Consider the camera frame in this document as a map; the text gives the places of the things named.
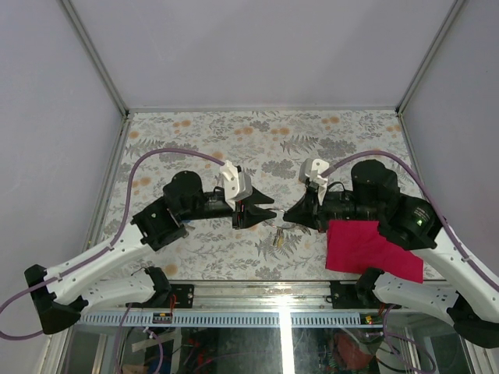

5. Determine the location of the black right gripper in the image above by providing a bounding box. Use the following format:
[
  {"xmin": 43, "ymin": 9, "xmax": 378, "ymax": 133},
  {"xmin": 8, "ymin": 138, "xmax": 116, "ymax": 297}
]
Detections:
[{"xmin": 282, "ymin": 183, "xmax": 381, "ymax": 232}]

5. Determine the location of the large metal keyring with clips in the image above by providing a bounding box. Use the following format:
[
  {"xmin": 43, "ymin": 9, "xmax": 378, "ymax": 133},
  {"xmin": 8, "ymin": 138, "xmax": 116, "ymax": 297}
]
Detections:
[{"xmin": 267, "ymin": 207, "xmax": 311, "ymax": 247}]

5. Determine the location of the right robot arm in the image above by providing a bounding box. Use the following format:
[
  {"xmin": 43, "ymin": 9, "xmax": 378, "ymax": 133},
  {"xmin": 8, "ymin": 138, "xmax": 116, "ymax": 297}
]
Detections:
[{"xmin": 284, "ymin": 159, "xmax": 498, "ymax": 348}]

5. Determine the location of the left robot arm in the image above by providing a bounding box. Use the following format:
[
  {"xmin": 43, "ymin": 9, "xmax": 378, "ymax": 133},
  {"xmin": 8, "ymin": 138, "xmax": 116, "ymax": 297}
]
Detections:
[{"xmin": 24, "ymin": 171, "xmax": 277, "ymax": 335}]

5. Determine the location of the red folded cloth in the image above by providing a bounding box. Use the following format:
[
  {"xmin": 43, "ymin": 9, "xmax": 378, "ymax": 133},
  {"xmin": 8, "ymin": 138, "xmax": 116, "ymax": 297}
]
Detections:
[{"xmin": 325, "ymin": 221, "xmax": 423, "ymax": 284}]

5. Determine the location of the floral patterned table mat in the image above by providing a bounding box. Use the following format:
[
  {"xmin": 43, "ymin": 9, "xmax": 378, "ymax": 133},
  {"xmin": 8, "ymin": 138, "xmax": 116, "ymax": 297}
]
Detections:
[{"xmin": 101, "ymin": 110, "xmax": 419, "ymax": 281}]

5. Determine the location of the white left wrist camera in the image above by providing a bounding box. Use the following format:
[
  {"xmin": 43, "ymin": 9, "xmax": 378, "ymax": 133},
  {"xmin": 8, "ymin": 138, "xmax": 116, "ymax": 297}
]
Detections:
[{"xmin": 219, "ymin": 161, "xmax": 253, "ymax": 211}]

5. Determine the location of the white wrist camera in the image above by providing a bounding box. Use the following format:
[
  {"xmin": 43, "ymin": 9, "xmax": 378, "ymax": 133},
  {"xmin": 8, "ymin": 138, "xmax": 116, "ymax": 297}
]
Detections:
[
  {"xmin": 299, "ymin": 158, "xmax": 330, "ymax": 206},
  {"xmin": 219, "ymin": 161, "xmax": 253, "ymax": 211}
]

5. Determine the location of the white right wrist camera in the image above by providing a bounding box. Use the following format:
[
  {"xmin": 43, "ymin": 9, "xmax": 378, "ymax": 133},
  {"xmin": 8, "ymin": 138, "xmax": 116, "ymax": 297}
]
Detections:
[{"xmin": 299, "ymin": 158, "xmax": 330, "ymax": 206}]

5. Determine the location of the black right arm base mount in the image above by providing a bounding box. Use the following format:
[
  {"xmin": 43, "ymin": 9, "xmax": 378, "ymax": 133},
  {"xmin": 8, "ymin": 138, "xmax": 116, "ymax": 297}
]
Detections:
[{"xmin": 325, "ymin": 267, "xmax": 397, "ymax": 309}]

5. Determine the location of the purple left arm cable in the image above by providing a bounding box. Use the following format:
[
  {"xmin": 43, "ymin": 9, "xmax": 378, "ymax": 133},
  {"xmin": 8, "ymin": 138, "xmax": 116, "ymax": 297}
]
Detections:
[{"xmin": 0, "ymin": 150, "xmax": 227, "ymax": 340}]

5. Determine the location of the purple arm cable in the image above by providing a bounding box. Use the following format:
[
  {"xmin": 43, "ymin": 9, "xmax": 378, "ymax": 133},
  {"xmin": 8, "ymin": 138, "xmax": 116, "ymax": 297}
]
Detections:
[
  {"xmin": 323, "ymin": 151, "xmax": 499, "ymax": 288},
  {"xmin": 0, "ymin": 150, "xmax": 227, "ymax": 340}
]

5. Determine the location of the grey slotted cable duct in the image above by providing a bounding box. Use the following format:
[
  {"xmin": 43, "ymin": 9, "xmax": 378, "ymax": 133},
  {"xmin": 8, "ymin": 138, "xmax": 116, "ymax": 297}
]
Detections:
[{"xmin": 80, "ymin": 311, "xmax": 362, "ymax": 328}]

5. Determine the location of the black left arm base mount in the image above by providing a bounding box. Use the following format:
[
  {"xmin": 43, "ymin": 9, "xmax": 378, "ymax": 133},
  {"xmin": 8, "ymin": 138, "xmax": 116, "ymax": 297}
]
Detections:
[{"xmin": 142, "ymin": 266, "xmax": 195, "ymax": 309}]

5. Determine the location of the aluminium enclosure frame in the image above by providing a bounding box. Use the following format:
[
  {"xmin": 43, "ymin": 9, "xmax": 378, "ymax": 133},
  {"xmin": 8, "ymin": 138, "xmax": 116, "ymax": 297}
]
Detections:
[{"xmin": 38, "ymin": 0, "xmax": 479, "ymax": 374}]

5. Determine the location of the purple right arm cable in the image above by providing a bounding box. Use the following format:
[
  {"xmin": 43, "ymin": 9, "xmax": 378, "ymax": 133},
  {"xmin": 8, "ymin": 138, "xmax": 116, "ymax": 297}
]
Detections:
[{"xmin": 323, "ymin": 151, "xmax": 499, "ymax": 288}]

